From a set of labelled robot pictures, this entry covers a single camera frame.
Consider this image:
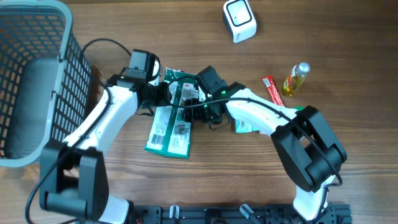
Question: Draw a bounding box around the light green wipes sachet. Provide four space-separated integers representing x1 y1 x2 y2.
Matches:
234 119 259 133

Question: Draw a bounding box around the green 3M gloves package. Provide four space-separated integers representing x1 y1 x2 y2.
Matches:
144 68 199 159

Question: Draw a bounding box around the red snack stick packet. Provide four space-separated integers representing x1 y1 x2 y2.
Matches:
262 75 285 107

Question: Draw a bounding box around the yellow liquid bottle silver cap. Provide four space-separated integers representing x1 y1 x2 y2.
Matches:
282 62 310 96

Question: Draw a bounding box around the green lid white jar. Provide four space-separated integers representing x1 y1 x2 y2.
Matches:
294 106 305 111

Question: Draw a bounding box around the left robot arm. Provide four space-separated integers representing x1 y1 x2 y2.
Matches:
37 75 171 223

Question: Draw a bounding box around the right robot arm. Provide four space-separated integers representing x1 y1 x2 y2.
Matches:
183 83 347 223

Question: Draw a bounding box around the white barcode scanner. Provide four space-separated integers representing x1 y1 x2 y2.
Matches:
223 0 257 43

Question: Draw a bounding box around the dark grey mesh basket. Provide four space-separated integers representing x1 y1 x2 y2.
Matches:
1 1 92 168

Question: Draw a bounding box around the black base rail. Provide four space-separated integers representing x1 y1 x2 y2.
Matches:
124 203 352 224

